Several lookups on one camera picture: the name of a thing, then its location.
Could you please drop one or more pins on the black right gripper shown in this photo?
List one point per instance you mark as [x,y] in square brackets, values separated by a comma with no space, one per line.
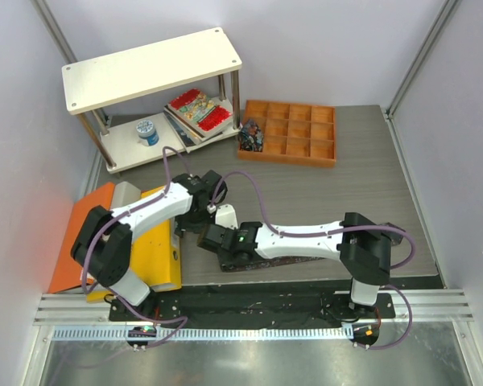
[223,253]

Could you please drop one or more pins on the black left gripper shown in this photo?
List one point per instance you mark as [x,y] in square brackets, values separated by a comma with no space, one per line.
[183,224]

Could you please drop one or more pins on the brown blue-flowered tie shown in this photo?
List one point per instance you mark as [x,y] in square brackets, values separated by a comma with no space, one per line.
[265,247]

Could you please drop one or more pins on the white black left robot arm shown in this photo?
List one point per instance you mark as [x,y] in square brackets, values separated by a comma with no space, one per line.
[103,245]

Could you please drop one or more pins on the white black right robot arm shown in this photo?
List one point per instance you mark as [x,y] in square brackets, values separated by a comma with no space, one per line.
[365,283]

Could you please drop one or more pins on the yellow binder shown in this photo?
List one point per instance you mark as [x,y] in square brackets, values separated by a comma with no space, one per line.
[155,258]

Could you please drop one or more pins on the lower stacked books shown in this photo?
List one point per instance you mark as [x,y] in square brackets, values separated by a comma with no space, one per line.
[190,140]

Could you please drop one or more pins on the grey binder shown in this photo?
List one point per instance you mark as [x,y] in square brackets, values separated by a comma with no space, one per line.
[124,194]

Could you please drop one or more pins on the red patterned book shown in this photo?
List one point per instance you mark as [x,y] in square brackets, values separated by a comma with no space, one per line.
[203,115]

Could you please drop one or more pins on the blue white jar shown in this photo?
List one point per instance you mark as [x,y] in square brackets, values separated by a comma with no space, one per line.
[147,133]

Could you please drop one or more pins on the white two-tier shelf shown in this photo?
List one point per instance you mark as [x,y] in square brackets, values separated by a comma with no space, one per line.
[137,72]

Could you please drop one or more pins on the orange compartment tray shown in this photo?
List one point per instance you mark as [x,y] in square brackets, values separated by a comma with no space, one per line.
[294,133]

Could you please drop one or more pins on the orange binder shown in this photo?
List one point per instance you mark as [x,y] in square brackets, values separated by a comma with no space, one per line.
[67,273]

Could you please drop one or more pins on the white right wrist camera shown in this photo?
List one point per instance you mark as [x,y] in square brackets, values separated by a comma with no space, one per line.
[223,215]

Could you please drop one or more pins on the white slotted cable duct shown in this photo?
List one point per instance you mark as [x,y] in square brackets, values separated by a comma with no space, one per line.
[135,333]

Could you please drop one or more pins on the aluminium extrusion rail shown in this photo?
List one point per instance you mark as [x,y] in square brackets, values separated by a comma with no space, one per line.
[427,305]

